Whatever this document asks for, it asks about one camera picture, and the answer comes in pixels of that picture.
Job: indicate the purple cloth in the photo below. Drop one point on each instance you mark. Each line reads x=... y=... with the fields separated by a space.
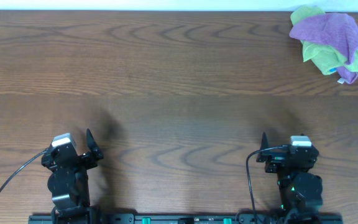
x=346 y=76
x=335 y=29

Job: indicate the green cloth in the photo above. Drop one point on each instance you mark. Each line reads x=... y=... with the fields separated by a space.
x=325 y=57

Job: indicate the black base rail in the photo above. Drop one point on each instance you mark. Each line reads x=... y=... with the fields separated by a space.
x=128 y=218

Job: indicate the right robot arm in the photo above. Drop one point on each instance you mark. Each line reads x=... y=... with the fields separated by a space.
x=300 y=190

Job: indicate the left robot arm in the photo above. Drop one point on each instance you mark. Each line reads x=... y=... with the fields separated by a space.
x=68 y=182

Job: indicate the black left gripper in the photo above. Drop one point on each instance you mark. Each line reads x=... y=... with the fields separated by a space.
x=84 y=158

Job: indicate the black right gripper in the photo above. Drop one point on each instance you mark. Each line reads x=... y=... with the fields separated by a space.
x=275 y=160

